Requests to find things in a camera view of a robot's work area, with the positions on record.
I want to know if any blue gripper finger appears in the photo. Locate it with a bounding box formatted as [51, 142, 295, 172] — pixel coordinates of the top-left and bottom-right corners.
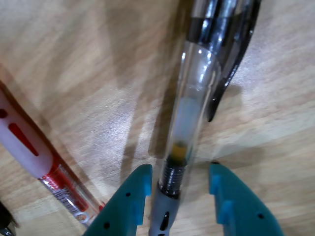
[83, 164, 153, 236]
[208, 162, 285, 236]

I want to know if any clear retractable pen yellow band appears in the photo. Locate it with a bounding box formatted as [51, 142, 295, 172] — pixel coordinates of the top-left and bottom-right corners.
[148, 0, 262, 236]

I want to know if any red retractable pen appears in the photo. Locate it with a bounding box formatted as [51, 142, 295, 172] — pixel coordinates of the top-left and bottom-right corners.
[0, 63, 106, 229]

